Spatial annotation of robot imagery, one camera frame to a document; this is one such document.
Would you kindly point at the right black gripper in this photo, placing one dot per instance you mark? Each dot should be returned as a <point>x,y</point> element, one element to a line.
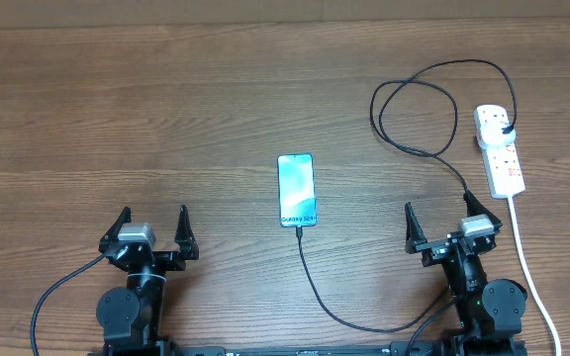
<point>433,249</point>

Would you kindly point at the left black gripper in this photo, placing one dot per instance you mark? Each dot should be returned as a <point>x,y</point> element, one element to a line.
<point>174,260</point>

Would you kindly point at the blue screen smartphone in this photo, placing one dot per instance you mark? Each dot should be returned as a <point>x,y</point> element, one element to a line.
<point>296,189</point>

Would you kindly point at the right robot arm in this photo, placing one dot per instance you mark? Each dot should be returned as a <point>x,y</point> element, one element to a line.
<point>490,312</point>

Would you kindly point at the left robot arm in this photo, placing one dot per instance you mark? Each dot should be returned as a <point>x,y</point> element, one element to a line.
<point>131,315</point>

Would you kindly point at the white charger adapter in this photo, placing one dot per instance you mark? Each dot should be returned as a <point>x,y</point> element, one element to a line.
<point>492,135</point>

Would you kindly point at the white power strip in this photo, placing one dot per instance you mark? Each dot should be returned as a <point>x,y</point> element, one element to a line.
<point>502,165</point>

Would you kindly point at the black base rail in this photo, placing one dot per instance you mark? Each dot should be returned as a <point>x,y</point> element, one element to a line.
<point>295,351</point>

